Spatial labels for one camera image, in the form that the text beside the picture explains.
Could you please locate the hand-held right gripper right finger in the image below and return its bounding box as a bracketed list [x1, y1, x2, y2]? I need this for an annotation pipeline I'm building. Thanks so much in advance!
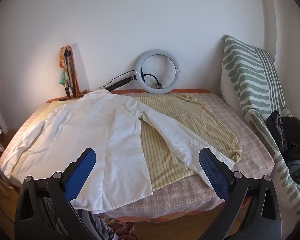
[199, 147, 282, 240]

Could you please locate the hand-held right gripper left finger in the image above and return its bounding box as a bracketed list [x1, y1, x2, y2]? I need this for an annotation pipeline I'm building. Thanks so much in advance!
[14, 148, 98, 240]

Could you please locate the white shirt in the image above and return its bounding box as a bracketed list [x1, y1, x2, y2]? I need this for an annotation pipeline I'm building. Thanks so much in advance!
[1, 90, 235, 214]

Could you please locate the black clothes pile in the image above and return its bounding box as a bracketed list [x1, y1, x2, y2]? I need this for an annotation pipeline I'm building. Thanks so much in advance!
[265, 110, 300, 184]

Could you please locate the pink checked blanket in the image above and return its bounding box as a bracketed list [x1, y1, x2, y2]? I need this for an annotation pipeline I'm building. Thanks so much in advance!
[0, 91, 275, 222]

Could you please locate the yellow striped garment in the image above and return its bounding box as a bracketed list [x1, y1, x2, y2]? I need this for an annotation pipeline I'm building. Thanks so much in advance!
[46, 92, 242, 190]

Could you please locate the zebra patterned rug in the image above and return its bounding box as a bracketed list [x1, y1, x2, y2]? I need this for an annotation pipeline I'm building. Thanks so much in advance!
[76, 209, 135, 240]

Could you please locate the folded tripod with colourful cloth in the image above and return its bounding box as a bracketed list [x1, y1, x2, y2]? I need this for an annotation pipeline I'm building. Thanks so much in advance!
[58, 45, 84, 98]

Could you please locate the silver black tripod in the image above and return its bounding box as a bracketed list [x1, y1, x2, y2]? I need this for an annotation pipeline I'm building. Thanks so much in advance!
[62, 50, 74, 98]

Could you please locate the green striped white cover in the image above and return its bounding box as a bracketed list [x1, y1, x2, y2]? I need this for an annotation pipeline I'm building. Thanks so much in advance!
[220, 35, 300, 215]

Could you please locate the black ring light stand arm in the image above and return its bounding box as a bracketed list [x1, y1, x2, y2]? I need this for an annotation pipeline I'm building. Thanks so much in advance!
[100, 76, 137, 92]

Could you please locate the thick black ring light cable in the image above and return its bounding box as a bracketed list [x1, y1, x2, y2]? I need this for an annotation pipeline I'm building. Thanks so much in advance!
[143, 74, 165, 90]

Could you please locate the thin black power cable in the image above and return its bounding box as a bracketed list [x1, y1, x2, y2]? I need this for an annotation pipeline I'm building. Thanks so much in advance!
[100, 70, 137, 90]

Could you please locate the white ring light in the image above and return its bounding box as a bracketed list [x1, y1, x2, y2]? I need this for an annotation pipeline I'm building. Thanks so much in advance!
[135, 49, 180, 94]

